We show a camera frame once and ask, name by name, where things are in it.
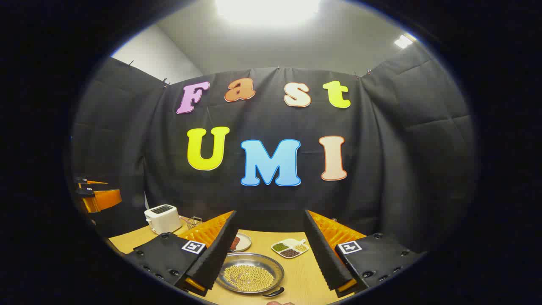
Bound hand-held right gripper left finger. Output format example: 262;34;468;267
123;211;240;297

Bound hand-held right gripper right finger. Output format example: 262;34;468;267
303;209;427;298

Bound pile of soybeans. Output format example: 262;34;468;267
223;265;275;292

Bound steel pot with black handles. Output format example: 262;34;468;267
216;252;285;298

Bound white oval plate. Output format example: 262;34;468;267
231;233;252;252

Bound white divided tray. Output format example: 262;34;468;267
271;238;309;259

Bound white toaster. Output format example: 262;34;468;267
144;204;183;235

